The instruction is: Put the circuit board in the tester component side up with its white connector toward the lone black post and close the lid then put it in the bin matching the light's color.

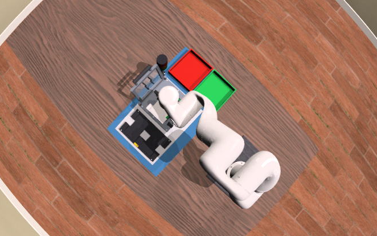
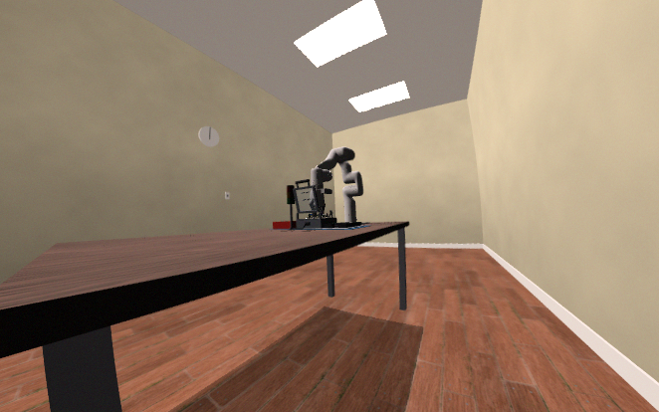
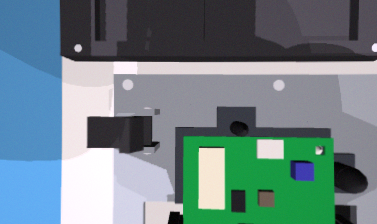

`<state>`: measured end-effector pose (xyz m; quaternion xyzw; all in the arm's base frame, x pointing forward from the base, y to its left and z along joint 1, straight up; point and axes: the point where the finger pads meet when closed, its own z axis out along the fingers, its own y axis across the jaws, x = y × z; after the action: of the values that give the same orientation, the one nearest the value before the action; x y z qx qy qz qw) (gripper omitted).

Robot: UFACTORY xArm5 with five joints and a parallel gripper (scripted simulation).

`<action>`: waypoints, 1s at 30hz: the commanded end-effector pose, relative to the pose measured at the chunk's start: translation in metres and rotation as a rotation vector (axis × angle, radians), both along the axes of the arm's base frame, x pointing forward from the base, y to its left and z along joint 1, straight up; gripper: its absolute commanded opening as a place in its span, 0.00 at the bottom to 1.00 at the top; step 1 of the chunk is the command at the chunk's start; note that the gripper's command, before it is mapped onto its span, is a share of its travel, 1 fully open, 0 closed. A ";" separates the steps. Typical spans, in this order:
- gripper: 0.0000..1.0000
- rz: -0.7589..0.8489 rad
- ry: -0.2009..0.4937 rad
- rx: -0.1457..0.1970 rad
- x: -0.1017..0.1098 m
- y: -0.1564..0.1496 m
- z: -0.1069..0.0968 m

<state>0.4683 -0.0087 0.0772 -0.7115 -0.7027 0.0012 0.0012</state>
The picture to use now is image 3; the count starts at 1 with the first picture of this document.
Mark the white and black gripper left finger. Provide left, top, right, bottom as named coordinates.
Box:
left=168, top=211, right=183, bottom=224

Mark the green circuit board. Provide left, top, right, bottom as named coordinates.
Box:
left=183, top=136, right=335, bottom=224

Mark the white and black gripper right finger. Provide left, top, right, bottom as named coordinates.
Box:
left=335, top=214, right=353, bottom=224

